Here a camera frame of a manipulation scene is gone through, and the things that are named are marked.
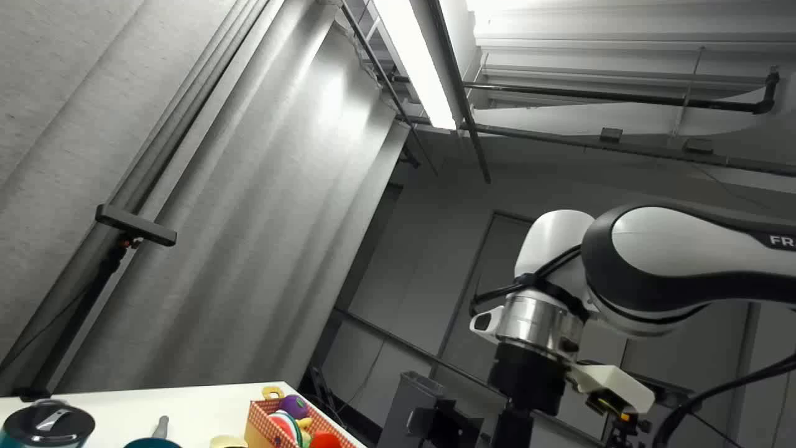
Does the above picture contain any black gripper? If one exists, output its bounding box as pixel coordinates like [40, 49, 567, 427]
[484, 340, 573, 448]

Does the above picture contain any layered toy burger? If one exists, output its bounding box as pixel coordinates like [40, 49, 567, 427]
[268, 407, 307, 448]

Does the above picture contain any purple toy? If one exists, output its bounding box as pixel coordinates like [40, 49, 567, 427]
[278, 394, 310, 419]

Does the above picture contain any wooden toy box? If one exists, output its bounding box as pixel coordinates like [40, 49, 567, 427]
[241, 394, 365, 448]

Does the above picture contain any black tripod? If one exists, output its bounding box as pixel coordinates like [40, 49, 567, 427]
[600, 407, 656, 448]

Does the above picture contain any grey door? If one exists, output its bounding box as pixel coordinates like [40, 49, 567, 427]
[620, 302, 761, 411]
[463, 210, 535, 334]

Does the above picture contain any dark ceiling beam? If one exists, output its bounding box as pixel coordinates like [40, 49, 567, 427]
[426, 0, 492, 186]

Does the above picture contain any black ceiling pipe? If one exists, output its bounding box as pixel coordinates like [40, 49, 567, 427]
[469, 68, 783, 116]

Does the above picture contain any grey curtain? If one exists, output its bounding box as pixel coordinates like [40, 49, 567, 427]
[57, 19, 414, 394]

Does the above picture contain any fluorescent ceiling light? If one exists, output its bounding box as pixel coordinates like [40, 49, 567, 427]
[371, 0, 463, 135]

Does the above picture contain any teal kettle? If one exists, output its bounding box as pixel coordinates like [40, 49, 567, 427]
[121, 412, 183, 448]

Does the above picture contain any dark teal bowl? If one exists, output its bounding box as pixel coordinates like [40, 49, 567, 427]
[0, 396, 100, 448]

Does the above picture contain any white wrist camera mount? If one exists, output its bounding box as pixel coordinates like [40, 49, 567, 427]
[569, 359, 660, 419]

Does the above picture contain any black camera on tripod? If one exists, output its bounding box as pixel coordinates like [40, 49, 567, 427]
[641, 376, 705, 416]

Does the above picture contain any grey wall conduit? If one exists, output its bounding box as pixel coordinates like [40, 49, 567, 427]
[333, 307, 501, 394]

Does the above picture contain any black ceiling cable tray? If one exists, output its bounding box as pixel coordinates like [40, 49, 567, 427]
[338, 0, 435, 129]

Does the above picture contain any black bar camera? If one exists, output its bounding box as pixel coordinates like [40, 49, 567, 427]
[91, 202, 180, 249]

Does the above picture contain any black camera stand pole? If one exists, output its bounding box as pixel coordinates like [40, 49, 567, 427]
[0, 234, 135, 402]

